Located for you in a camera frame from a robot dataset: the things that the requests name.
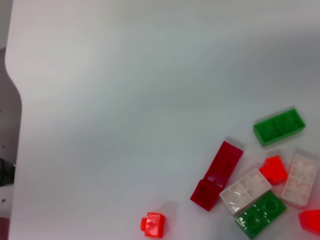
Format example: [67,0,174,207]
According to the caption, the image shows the dark red toy brick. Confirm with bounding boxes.
[189,140,245,213]

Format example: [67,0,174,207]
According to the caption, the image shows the small orange toy brick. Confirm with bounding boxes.
[139,211,166,238]
[259,154,289,186]

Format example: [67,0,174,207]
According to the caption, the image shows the white translucent toy brick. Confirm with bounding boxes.
[219,168,273,216]
[280,149,320,209]

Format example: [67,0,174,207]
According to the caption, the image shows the green toy brick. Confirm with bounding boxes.
[252,106,307,148]
[233,190,288,240]

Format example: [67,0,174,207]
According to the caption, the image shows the orange wedge toy brick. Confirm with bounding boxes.
[298,208,320,236]

